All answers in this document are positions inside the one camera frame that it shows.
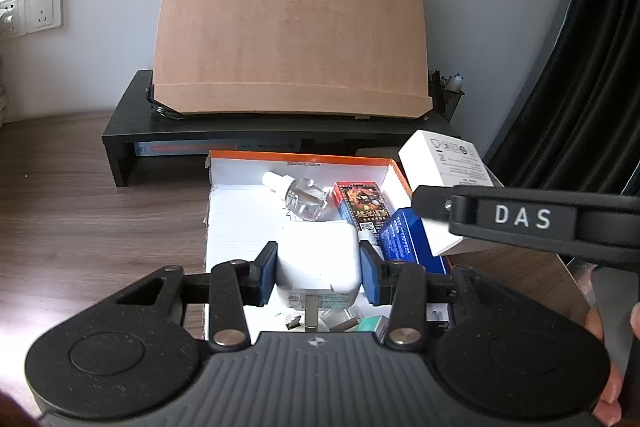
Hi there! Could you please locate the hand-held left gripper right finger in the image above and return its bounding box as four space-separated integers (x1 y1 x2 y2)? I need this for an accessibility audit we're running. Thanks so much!
359 241 501 353

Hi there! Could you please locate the wooden book stand board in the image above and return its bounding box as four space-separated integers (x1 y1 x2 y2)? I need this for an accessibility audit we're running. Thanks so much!
146 0 435 120

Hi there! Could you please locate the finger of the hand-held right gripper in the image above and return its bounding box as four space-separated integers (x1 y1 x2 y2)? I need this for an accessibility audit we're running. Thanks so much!
411 184 453 224

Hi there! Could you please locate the black mesh pen holder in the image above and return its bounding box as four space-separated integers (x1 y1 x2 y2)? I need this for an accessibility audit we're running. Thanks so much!
429 68 466 124

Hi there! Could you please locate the person's right hand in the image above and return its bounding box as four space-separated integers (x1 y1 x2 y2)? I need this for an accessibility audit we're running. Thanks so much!
585 301 640 427

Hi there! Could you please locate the black desk riser shelf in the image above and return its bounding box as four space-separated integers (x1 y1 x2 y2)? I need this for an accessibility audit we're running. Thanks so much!
101 69 463 188

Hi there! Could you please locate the dark curtain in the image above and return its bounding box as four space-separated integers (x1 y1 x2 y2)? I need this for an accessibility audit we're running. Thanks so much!
487 0 640 198

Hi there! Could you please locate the orange and white cardboard box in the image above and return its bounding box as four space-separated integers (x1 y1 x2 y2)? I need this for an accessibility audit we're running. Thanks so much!
202 149 456 343

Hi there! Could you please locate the white wall socket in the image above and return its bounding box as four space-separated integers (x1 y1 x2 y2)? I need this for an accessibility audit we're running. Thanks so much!
0 0 26 38
24 0 64 35

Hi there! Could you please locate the blue rectangular box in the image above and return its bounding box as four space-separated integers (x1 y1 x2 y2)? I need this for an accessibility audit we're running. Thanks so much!
378 207 448 275

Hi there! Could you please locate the clear bottle with white cap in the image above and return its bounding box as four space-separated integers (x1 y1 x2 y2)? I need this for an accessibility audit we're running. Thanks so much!
261 172 333 223

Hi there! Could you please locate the teal box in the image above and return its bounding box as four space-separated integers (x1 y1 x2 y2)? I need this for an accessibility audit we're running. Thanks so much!
359 314 391 335

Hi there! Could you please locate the white charger adapter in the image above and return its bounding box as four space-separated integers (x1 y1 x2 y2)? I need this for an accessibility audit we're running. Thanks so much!
275 224 362 328

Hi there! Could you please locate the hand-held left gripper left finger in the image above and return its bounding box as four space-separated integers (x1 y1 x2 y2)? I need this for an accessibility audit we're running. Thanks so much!
116 241 280 354

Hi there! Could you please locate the playing card box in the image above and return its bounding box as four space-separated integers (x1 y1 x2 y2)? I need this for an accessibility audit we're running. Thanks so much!
331 181 393 233

